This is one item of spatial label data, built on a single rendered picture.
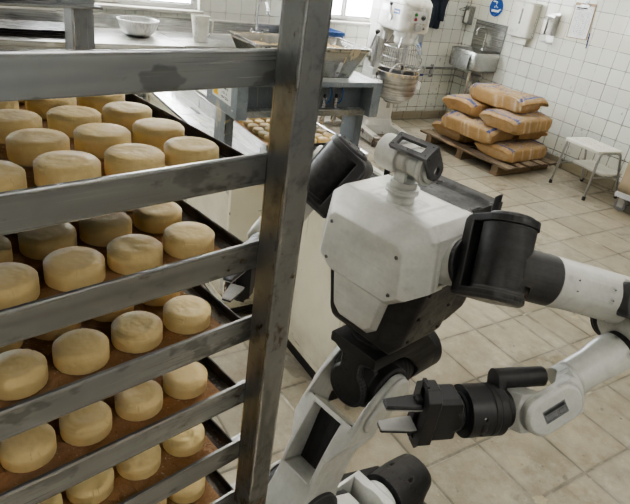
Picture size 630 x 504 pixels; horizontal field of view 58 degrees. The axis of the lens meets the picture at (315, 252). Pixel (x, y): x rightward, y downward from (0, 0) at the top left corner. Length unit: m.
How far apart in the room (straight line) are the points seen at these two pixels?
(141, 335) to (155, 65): 0.27
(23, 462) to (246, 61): 0.41
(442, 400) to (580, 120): 5.59
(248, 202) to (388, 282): 1.61
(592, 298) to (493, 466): 1.50
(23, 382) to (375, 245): 0.66
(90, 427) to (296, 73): 0.39
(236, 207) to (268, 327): 1.99
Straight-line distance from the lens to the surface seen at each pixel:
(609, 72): 6.27
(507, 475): 2.48
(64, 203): 0.44
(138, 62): 0.44
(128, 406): 0.64
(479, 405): 0.98
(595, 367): 1.11
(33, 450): 0.62
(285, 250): 0.55
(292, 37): 0.49
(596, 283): 1.07
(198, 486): 0.80
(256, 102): 2.53
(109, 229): 0.58
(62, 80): 0.42
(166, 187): 0.48
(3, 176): 0.47
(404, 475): 1.83
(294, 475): 1.35
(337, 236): 1.09
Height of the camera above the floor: 1.68
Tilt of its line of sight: 28 degrees down
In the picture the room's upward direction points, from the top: 8 degrees clockwise
